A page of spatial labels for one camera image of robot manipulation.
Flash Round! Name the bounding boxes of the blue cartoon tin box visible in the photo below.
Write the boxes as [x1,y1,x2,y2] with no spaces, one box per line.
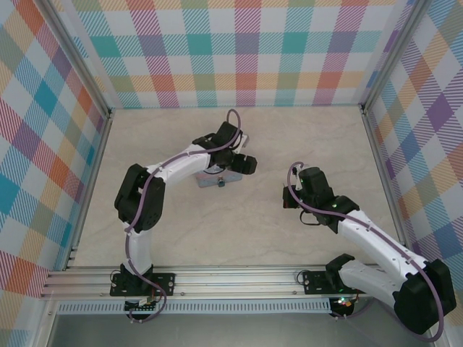
[196,169,243,189]

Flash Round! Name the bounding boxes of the white slotted cable duct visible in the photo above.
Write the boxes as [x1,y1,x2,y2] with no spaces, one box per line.
[56,298,333,315]

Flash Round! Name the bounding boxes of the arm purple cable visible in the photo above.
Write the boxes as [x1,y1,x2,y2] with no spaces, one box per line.
[124,109,244,325]
[287,161,446,343]

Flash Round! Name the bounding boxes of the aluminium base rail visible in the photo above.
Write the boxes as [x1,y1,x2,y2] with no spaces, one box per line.
[39,265,399,301]

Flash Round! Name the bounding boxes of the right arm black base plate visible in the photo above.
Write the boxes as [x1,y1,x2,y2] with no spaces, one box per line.
[302,270,350,296]

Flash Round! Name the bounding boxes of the grey metal sheet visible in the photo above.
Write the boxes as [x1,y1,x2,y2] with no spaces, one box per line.
[46,313,435,347]

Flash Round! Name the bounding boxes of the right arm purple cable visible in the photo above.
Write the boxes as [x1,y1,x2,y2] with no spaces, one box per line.
[287,161,446,343]

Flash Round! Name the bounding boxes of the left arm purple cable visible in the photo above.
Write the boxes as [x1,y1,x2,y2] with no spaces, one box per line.
[124,109,244,325]

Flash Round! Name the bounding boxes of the aluminium side floor rail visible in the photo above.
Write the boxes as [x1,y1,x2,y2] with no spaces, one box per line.
[63,108,116,272]
[360,104,413,254]

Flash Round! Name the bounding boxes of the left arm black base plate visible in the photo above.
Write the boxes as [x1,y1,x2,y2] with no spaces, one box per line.
[109,271,177,298]

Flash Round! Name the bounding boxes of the aluminium corner post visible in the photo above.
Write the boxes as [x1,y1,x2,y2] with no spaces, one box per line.
[43,0,115,120]
[360,0,433,116]

